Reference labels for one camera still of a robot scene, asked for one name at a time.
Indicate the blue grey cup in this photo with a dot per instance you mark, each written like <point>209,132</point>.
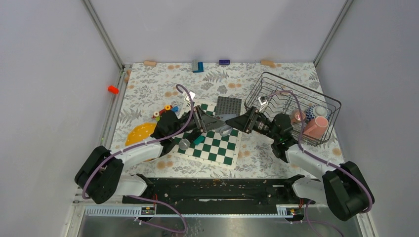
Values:
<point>226,129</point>

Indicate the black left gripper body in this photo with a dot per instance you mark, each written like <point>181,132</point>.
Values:
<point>194,123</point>

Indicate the yellow orange plate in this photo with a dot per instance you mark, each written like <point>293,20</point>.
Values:
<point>140,133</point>

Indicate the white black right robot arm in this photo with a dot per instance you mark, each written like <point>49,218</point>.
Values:
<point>342,188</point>

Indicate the orange red cylinder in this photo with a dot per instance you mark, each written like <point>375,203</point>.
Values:
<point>113,89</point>

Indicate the large pink mug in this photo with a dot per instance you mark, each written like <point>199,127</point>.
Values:
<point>316,128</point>

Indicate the black glitter microphone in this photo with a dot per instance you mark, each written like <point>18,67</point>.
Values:
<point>184,144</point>

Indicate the black wire dish rack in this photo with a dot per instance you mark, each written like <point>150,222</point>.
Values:
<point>285,96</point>

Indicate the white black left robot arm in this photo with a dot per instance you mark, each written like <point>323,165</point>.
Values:
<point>101,176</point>

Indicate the blue white patterned bowl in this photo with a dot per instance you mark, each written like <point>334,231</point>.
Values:
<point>317,111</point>

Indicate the colourful lego brick toy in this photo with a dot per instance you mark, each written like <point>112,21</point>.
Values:
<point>157,114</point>

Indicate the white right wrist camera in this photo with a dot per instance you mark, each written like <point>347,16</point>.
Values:
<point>263,102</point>

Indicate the green white chessboard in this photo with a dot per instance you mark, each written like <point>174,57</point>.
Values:
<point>214,149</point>

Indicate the purple lego brick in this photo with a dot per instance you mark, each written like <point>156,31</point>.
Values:
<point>224,62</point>

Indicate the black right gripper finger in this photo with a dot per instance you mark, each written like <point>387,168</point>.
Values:
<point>252,115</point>
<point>244,125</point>

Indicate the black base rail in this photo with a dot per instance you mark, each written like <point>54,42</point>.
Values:
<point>218,196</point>

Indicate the wooden block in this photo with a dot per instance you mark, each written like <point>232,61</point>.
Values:
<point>150,63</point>
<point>268,63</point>

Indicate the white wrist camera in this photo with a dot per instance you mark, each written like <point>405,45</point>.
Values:
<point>188,96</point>
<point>263,102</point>

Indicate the grey lego baseplate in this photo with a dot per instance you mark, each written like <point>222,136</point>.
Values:
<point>228,105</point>

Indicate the left wooden block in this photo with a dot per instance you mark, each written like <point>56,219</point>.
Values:
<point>150,63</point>

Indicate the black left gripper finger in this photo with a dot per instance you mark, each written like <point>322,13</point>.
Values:
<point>202,118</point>
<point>209,124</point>

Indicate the grey blue lego bricks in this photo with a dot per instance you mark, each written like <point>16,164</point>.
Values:
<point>197,66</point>

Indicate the right wooden block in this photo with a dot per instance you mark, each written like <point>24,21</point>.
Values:
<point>268,63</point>

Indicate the floral table mat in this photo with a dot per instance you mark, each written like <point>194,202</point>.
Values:
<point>150,89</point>

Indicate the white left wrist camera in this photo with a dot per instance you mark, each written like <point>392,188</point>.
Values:
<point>188,96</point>

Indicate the teal block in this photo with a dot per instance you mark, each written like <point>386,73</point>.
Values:
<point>199,140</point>

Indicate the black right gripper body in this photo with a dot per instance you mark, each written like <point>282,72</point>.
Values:
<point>263,126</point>

